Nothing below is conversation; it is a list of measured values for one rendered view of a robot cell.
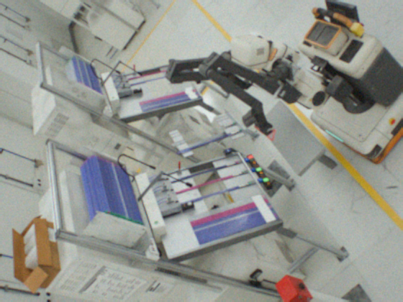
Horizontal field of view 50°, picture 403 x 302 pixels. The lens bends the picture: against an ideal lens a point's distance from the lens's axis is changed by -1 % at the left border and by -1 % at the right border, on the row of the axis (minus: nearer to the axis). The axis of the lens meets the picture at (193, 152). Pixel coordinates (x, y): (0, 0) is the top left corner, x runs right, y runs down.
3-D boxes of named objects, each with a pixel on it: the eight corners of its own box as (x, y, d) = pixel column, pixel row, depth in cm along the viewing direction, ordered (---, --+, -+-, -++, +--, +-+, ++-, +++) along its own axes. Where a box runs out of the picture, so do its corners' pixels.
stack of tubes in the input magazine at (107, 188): (125, 167, 280) (90, 152, 263) (143, 223, 242) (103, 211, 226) (114, 181, 283) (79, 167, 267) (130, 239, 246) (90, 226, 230)
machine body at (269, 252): (269, 210, 361) (219, 186, 324) (311, 277, 309) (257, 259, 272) (219, 259, 381) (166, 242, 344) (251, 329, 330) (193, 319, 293)
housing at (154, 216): (149, 187, 299) (145, 172, 289) (168, 239, 262) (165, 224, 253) (137, 190, 297) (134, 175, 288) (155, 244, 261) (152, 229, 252)
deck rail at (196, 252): (281, 226, 262) (281, 219, 258) (283, 228, 260) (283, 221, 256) (169, 262, 248) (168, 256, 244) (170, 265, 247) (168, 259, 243)
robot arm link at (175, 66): (171, 63, 246) (165, 57, 253) (170, 85, 253) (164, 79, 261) (238, 55, 264) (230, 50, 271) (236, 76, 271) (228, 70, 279)
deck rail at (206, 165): (237, 157, 312) (237, 151, 308) (239, 159, 310) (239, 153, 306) (142, 185, 299) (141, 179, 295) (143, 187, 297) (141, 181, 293)
